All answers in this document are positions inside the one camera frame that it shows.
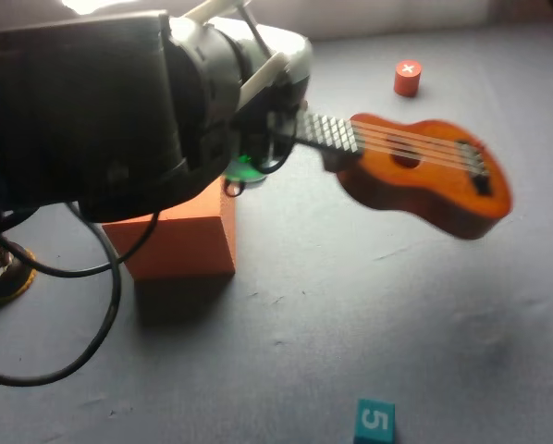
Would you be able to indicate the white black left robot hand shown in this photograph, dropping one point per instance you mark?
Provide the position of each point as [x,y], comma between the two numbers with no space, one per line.
[295,60]

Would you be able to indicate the orange wooden toy guitar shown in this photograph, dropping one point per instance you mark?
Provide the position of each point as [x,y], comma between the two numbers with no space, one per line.
[420,194]

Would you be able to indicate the large orange foam cube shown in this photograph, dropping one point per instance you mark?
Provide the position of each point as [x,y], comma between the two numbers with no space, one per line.
[179,250]

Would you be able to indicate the teal block with number five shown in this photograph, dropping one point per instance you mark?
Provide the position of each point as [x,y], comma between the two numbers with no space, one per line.
[373,421]

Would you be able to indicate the red cylinder with white cross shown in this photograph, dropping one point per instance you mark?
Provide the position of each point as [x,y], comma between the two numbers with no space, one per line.
[407,81]

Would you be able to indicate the chocolate toy cake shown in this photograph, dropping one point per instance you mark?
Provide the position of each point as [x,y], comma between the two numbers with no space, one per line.
[3,273]

